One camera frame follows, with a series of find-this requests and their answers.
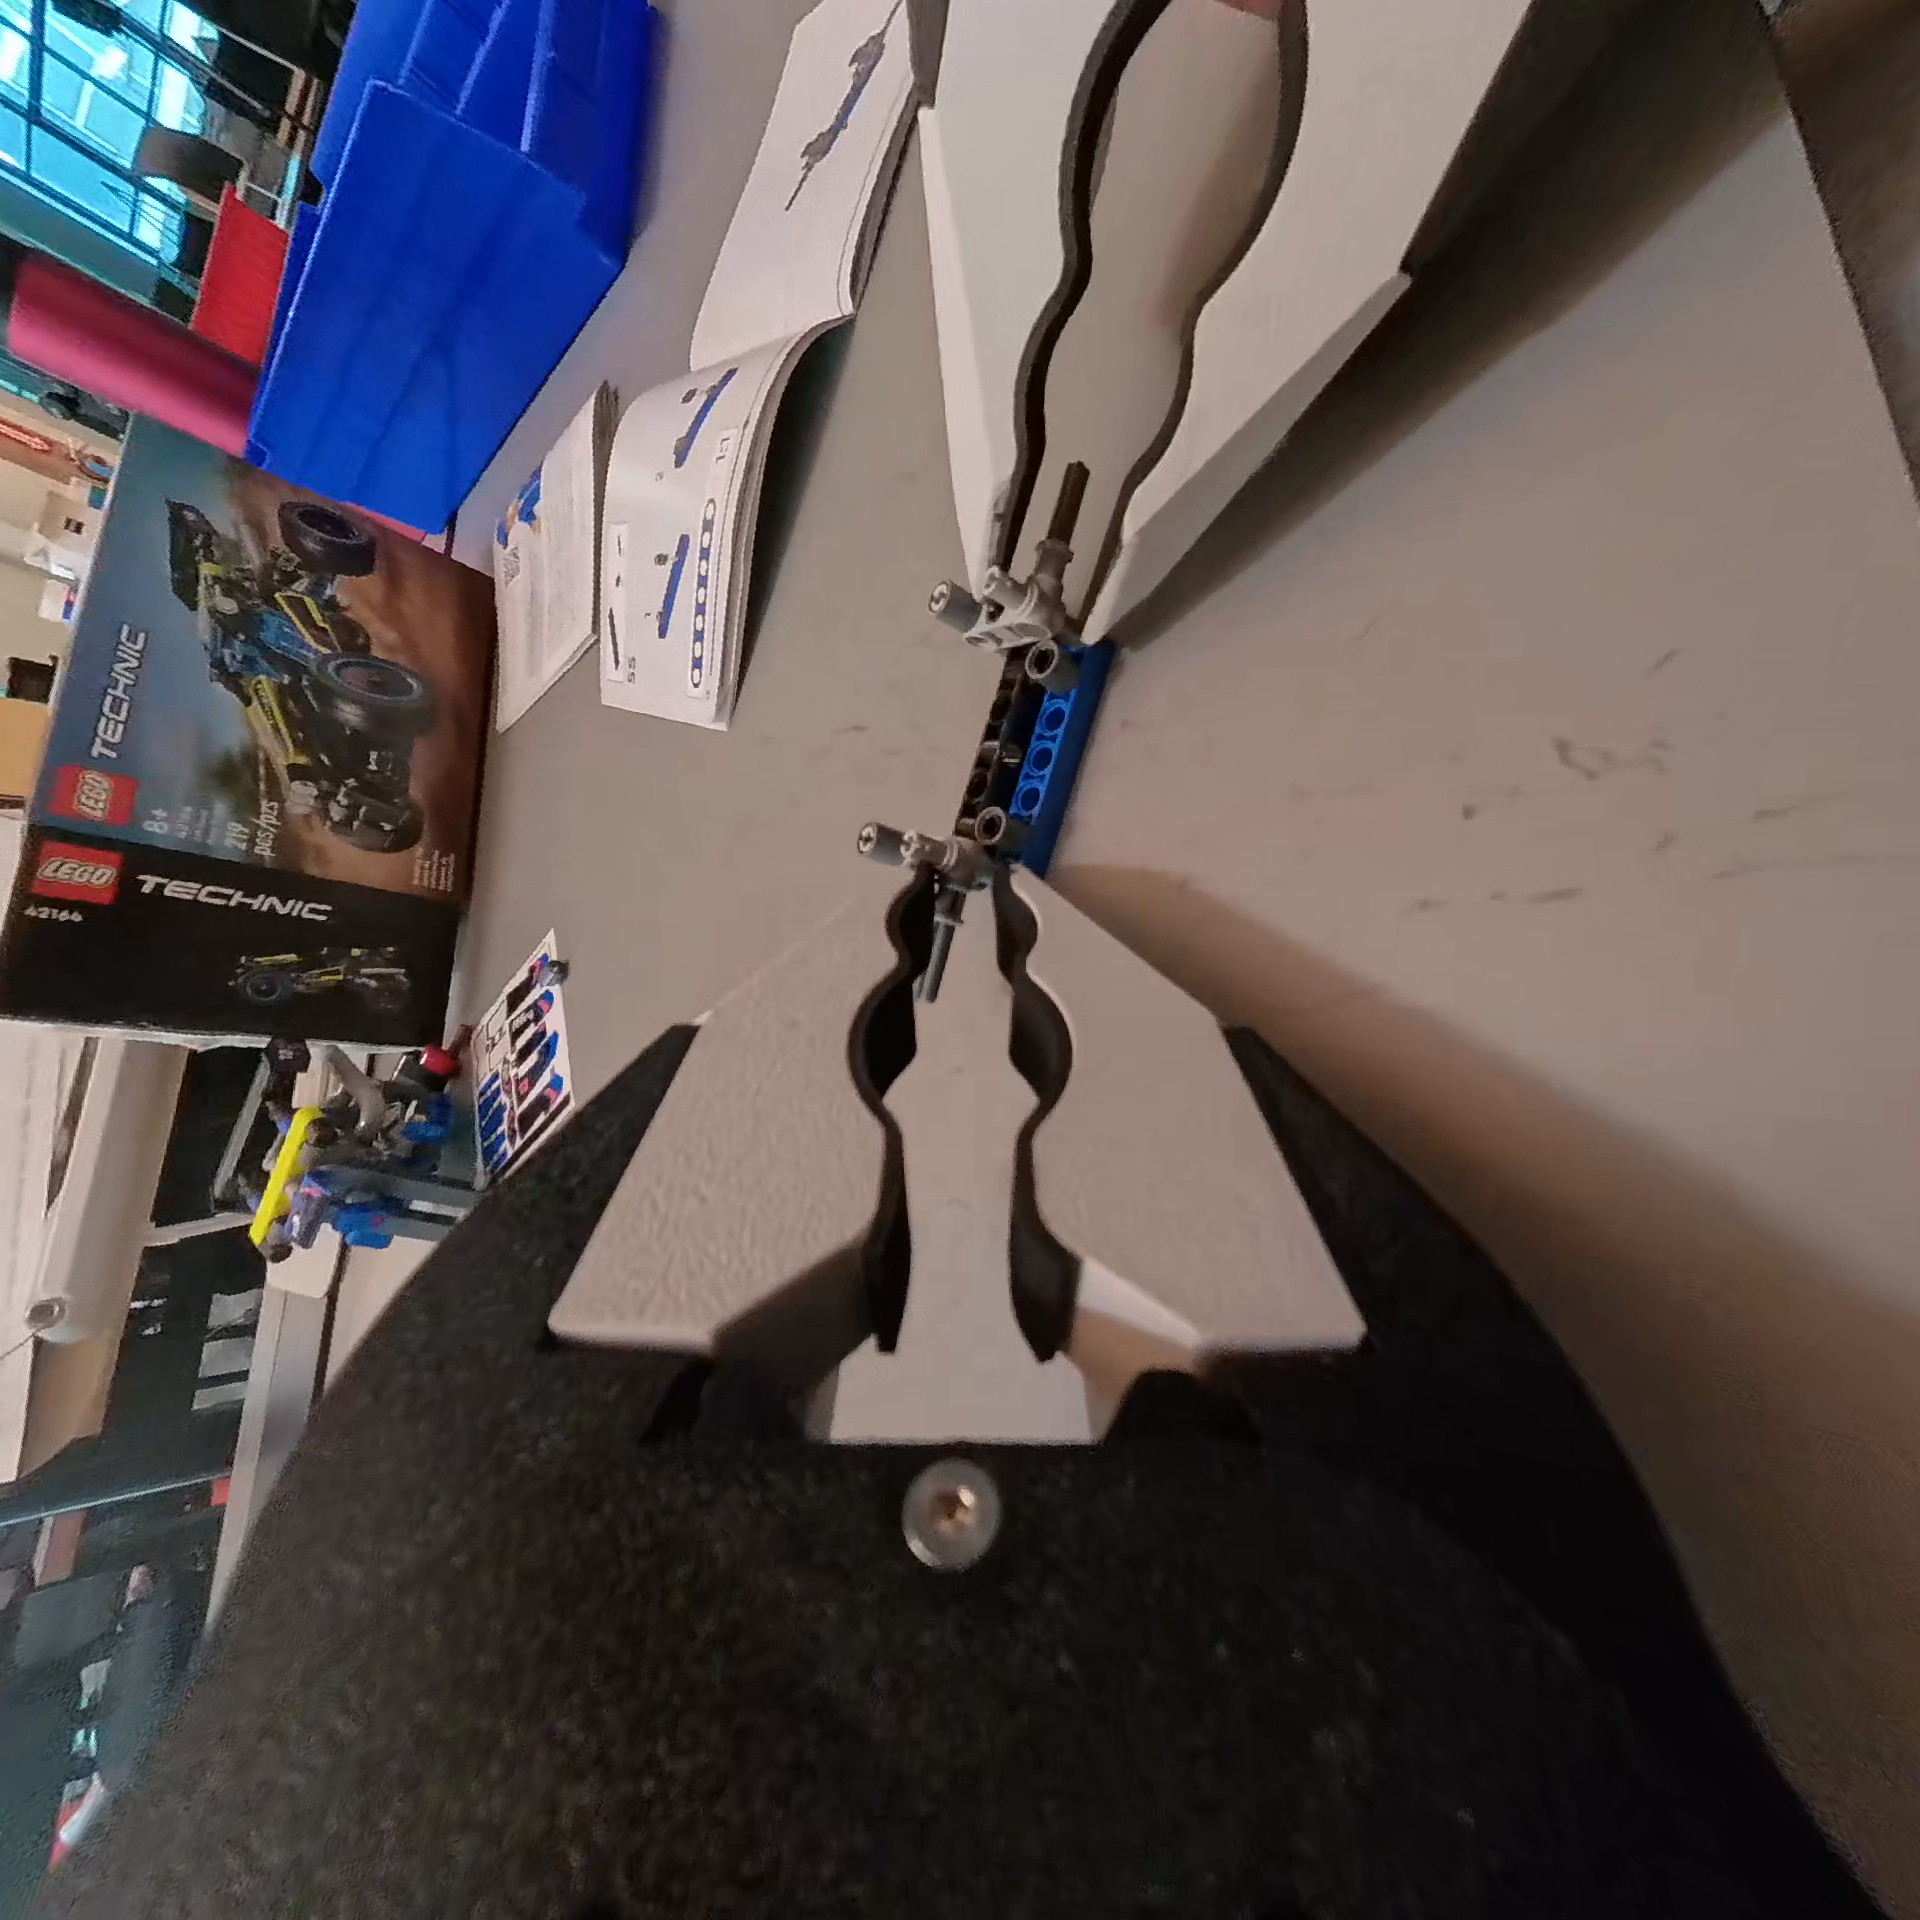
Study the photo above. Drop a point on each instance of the red plastic bin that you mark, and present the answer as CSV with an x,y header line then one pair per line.
x,y
249,270

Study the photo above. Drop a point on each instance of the brown cardboard box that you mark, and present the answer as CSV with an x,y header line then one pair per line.
x,y
19,742

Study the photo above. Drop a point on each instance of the blue black lego beam assembly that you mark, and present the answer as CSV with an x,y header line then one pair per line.
x,y
1058,751

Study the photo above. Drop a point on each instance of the maroon cylinder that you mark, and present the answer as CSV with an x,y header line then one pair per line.
x,y
120,344

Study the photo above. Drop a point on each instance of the glass window wall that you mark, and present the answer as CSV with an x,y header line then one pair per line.
x,y
90,90

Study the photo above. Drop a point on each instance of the open lego instruction booklet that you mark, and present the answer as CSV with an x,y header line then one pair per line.
x,y
704,525

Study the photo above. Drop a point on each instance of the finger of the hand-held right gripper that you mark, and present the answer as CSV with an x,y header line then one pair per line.
x,y
982,270
1320,300

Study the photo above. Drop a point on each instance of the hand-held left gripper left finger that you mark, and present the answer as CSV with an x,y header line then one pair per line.
x,y
721,1185

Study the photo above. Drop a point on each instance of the thin white paper leaflet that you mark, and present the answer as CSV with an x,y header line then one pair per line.
x,y
549,585

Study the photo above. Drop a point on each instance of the partly built lego model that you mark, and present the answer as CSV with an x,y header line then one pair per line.
x,y
353,1162

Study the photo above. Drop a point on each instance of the blue plastic storage bin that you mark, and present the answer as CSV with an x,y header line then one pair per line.
x,y
555,90
405,344

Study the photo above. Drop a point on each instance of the lego set cardboard box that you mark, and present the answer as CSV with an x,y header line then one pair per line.
x,y
254,721

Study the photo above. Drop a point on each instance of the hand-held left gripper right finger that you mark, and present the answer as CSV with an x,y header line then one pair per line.
x,y
1184,1170

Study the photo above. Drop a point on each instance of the lego sticker sheet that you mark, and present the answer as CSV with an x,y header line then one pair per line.
x,y
522,1065

